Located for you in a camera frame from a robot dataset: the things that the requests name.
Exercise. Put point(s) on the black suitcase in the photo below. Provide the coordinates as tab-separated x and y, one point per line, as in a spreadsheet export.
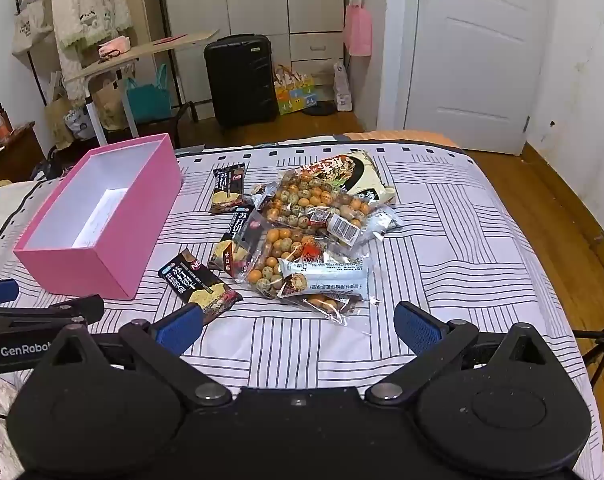
239	82

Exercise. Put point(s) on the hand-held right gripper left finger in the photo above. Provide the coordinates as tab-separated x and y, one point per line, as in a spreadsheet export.
179	327

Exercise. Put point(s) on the black tripod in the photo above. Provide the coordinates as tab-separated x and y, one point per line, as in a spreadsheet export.
601	350

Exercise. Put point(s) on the black clothes rack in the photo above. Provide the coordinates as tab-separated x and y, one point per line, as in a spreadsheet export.
32	72

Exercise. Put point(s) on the black cracker packet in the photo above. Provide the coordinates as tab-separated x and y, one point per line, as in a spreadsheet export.
197	282
227	245
228	190

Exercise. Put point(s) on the colourful gift bag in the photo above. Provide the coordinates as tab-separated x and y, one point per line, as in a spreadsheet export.
294	92

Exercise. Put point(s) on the beige tote bag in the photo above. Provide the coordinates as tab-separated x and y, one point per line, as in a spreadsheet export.
29	25

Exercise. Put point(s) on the wooden cabinet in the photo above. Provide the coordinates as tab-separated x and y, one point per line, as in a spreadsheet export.
12	155

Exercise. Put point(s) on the cream instant noodle packet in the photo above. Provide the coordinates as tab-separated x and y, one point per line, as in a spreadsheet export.
354	172

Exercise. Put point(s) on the white door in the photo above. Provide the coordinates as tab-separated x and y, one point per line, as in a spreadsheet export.
481	60

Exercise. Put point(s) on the white plastic bag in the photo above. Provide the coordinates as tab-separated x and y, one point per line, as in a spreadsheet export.
343	87

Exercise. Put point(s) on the white knitted cardigan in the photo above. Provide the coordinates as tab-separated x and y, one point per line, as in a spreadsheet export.
89	5

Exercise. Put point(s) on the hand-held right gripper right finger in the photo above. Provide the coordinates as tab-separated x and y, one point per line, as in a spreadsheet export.
417	327

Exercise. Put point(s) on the wooden side table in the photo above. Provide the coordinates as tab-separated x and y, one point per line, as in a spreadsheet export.
147	50

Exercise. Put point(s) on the pink pencil case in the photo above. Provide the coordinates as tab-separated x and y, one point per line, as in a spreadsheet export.
114	46

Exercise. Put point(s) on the brown paper bag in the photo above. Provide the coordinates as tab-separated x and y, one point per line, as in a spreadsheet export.
59	122
108	105

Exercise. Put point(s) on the pink cardboard box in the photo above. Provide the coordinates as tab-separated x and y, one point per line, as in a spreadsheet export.
117	240

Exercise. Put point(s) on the black floor item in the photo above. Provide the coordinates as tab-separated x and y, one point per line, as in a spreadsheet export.
321	109

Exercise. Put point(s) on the white wardrobe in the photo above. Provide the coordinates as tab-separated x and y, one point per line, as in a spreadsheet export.
262	0

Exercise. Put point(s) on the teal bag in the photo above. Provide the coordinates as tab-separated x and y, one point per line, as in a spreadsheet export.
149	97

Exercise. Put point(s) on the clear bag of coated peanuts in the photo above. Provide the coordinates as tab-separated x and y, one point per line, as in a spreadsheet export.
307	202
332	306
274	255

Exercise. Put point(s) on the pink paper bag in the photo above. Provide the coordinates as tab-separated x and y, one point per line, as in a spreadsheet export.
358	30

